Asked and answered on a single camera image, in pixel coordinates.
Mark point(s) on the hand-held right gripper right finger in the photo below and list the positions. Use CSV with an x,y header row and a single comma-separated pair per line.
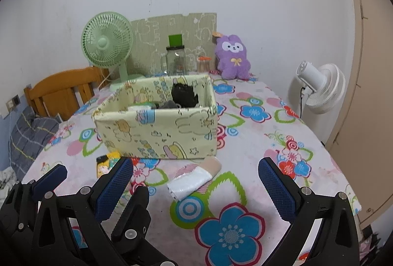
x,y
276,189

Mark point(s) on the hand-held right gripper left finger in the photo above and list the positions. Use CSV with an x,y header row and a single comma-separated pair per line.
x,y
115,189

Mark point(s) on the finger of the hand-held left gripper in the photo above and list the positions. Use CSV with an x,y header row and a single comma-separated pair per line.
x,y
135,214
50,177

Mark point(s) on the white roll beige core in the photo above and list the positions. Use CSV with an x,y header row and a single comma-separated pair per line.
x,y
190,181

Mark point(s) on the yellow printed fabric storage box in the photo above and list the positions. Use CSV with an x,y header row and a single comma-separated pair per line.
x,y
172,131

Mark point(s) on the yellow black packet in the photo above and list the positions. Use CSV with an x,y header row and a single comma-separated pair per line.
x,y
106,163

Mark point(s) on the white crumpled cloth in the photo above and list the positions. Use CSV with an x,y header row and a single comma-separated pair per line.
x,y
6,180

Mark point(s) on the grey plaid bedding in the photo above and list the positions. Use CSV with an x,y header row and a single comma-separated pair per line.
x,y
30,137

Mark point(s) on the grey cloth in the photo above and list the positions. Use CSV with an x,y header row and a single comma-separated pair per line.
x,y
167,105

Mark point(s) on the black cloth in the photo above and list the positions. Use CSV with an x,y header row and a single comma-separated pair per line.
x,y
182,95

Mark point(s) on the white standing fan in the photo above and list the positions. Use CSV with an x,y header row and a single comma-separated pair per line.
x,y
310,74

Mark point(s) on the beige cabinet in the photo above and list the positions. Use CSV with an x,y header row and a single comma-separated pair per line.
x,y
368,100

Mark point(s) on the purple plush bunny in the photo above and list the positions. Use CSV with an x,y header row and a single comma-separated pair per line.
x,y
233,66

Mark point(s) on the glass jar with green lid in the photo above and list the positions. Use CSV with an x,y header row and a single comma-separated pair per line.
x,y
176,60

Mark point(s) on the toothpick holder with orange lid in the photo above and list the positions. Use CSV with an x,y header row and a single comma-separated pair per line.
x,y
204,65

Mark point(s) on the green desk fan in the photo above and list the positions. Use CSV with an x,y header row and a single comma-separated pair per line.
x,y
104,42

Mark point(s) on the green printed board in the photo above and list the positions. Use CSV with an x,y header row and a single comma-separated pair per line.
x,y
147,36

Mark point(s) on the tan box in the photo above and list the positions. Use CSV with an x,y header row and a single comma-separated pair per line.
x,y
217,35

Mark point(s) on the wall socket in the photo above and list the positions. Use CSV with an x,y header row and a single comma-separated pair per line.
x,y
13,102

